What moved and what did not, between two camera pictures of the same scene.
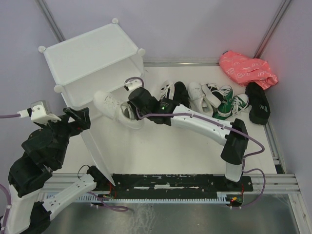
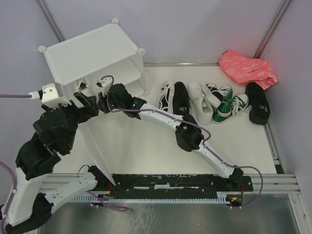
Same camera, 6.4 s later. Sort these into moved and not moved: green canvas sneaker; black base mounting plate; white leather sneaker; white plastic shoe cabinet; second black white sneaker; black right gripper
Moved: white leather sneaker; black right gripper
Not moved: green canvas sneaker; second black white sneaker; black base mounting plate; white plastic shoe cabinet
